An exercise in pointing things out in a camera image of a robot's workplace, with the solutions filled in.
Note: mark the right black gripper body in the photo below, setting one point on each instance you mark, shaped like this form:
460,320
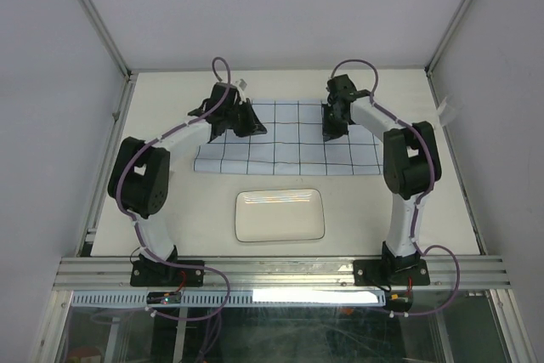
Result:
332,126

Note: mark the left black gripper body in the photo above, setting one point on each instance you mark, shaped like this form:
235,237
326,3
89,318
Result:
241,119

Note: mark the blue checkered cloth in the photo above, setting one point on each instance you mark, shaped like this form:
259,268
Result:
293,145

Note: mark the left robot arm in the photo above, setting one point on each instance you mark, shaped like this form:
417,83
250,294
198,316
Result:
139,182

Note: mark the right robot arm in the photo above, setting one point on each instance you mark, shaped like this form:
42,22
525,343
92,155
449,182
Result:
410,168

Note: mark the white rectangular plate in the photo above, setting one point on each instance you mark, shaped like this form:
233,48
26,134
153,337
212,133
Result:
279,215

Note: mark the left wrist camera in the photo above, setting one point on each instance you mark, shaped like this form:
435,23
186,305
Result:
241,86

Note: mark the left aluminium frame post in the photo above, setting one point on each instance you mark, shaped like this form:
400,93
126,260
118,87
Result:
105,37

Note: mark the aluminium frame post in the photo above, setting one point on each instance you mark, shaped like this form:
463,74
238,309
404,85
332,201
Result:
455,21
105,37

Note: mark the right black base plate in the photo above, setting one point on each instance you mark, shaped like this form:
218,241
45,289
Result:
373,272

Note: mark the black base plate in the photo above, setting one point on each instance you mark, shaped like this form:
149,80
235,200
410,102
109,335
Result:
373,272
147,273

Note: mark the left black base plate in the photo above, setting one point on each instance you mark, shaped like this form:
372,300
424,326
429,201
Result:
147,273

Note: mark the right aluminium frame post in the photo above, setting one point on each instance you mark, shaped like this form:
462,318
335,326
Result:
455,21

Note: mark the white slotted cable duct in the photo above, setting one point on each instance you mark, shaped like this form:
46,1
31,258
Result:
267,297

